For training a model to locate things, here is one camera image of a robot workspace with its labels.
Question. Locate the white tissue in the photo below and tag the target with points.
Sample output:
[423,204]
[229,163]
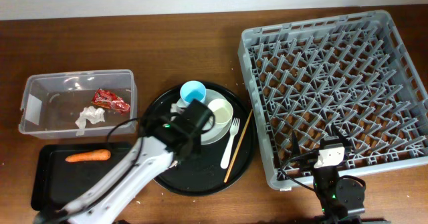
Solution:
[91,114]

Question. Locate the grey dishwasher rack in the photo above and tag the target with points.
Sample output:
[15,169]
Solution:
[352,71]

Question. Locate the light grey plate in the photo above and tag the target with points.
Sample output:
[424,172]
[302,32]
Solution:
[214,134]

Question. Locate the light blue cup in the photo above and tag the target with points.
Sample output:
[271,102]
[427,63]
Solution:
[192,90]

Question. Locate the orange carrot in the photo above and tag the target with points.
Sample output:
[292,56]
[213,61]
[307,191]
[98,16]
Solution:
[96,155]

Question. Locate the black rectangular tray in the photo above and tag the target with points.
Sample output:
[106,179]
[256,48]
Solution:
[57,182]

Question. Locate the clear plastic bin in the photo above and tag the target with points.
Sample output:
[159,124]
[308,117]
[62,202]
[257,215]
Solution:
[52,103]

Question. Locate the white cup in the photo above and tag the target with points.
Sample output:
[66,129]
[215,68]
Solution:
[223,112]

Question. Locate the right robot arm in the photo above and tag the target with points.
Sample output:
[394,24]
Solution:
[341,197]

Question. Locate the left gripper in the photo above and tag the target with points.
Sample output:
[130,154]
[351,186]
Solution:
[197,151]

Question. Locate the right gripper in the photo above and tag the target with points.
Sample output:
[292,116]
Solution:
[295,148]

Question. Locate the wooden chopstick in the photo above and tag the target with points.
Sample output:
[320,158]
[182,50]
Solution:
[236,151]

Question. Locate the white plastic fork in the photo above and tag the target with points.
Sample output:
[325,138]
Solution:
[234,128]

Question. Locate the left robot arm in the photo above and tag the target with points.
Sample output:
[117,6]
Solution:
[103,202]

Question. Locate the round black serving tray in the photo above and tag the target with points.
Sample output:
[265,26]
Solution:
[203,175]

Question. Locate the red snack wrapper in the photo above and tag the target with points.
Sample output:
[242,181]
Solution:
[109,100]

